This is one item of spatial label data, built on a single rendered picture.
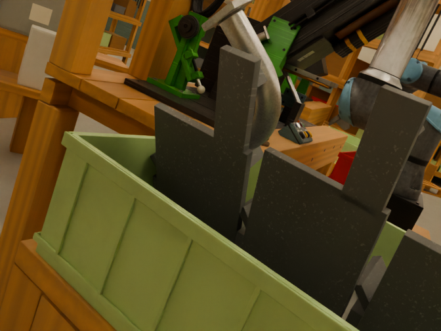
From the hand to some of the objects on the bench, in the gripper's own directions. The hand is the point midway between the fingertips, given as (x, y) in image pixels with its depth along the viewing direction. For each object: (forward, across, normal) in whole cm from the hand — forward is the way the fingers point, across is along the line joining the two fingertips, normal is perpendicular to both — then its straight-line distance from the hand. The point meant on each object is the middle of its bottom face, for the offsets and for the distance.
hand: (331, 121), depth 160 cm
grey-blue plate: (+21, +23, +12) cm, 33 cm away
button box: (+16, -5, -1) cm, 17 cm away
